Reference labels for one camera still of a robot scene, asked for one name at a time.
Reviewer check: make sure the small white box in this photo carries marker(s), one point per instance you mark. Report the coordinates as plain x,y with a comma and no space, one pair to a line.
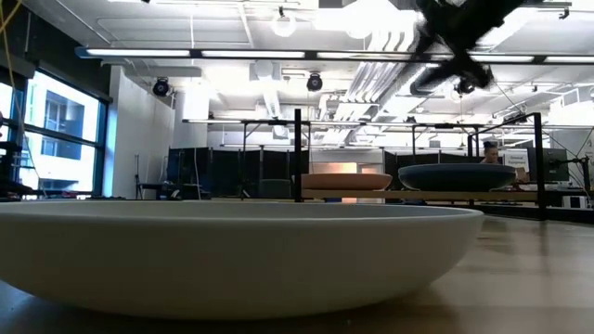
575,201

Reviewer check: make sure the black round ceiling lamp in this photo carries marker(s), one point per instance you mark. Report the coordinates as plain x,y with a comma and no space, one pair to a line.
161,87
314,82
464,87

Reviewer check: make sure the long linear ceiling light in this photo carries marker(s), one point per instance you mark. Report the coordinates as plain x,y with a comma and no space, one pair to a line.
250,54

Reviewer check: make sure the large window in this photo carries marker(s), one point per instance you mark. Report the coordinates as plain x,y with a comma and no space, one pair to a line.
60,139

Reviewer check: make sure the white ceiling air unit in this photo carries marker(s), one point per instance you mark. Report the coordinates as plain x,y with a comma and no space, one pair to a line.
366,21

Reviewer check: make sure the pink plate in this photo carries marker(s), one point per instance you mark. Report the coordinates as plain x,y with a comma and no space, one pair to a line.
345,182

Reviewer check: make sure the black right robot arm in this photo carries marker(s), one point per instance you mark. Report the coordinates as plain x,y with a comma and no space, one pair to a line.
464,23

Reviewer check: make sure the black aluminium rig frame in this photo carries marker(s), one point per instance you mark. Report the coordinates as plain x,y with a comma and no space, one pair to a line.
571,214

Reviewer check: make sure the dark teal plate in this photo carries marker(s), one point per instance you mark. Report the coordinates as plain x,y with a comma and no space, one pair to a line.
457,181

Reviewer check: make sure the black computer monitor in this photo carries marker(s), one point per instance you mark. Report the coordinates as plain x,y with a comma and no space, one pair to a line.
554,164

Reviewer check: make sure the black background workstation frame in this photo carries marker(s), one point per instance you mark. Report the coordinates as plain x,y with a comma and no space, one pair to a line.
269,122

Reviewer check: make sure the large round air duct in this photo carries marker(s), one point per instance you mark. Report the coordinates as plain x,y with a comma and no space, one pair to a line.
431,81

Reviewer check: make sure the pale green plate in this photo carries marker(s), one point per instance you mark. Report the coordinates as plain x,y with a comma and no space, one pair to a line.
232,260

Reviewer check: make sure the blue plate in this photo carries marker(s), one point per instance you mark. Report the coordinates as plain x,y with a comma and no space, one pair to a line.
457,166

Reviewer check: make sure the wooden shelf with black frame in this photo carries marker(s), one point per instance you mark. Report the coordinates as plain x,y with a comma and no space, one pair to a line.
417,195

